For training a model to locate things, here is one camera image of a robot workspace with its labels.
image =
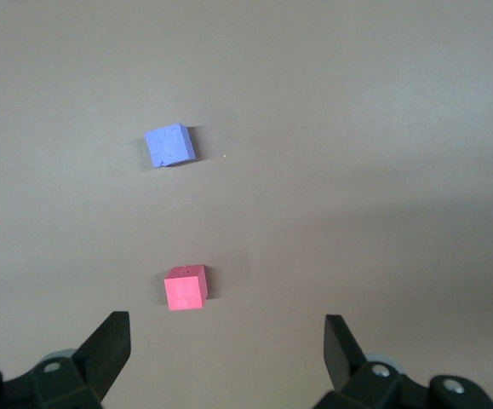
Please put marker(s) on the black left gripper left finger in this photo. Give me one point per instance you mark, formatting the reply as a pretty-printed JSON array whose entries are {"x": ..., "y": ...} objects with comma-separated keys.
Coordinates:
[{"x": 97, "y": 358}]

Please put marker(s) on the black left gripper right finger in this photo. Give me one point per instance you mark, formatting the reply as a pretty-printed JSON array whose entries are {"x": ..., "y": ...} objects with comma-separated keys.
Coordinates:
[{"x": 344, "y": 358}]

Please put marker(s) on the pink foam cube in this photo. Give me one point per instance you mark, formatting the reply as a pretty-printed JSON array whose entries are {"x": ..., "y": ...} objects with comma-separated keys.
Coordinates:
[{"x": 184, "y": 292}]

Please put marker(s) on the blue foam cube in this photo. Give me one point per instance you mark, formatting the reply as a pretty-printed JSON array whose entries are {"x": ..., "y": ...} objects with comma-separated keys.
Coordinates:
[{"x": 169, "y": 147}]

